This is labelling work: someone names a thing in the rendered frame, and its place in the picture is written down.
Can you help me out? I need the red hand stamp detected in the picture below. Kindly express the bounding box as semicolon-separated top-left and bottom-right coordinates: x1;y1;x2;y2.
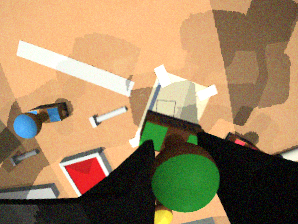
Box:
225;132;265;153

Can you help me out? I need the white marker pen with black cap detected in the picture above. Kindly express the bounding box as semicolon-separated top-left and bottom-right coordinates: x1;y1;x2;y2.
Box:
275;148;298;161

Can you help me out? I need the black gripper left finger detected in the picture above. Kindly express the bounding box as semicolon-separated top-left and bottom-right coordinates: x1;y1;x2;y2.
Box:
0;140;156;224

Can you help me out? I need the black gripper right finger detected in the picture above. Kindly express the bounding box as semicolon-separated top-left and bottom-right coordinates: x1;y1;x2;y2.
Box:
196;132;298;224

